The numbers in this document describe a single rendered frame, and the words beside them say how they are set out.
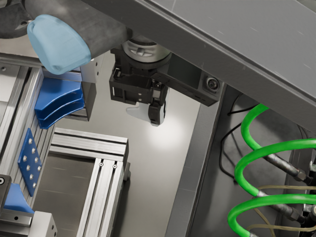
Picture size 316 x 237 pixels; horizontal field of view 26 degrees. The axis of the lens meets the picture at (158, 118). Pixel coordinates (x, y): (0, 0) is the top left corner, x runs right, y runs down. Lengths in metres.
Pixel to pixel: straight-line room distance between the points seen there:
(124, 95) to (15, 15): 0.49
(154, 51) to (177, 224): 0.51
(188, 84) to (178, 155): 1.51
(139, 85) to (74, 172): 1.26
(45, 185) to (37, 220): 0.91
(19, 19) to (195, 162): 0.47
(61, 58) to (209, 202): 0.76
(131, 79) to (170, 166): 1.48
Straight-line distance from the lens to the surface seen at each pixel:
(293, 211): 1.23
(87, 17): 0.83
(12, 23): 1.47
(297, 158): 1.40
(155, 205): 2.40
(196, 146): 1.42
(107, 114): 2.58
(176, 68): 0.99
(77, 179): 2.23
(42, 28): 0.82
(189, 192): 1.38
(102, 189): 2.18
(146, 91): 1.01
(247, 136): 1.18
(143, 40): 0.90
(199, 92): 0.99
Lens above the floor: 2.20
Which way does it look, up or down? 59 degrees down
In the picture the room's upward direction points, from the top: straight up
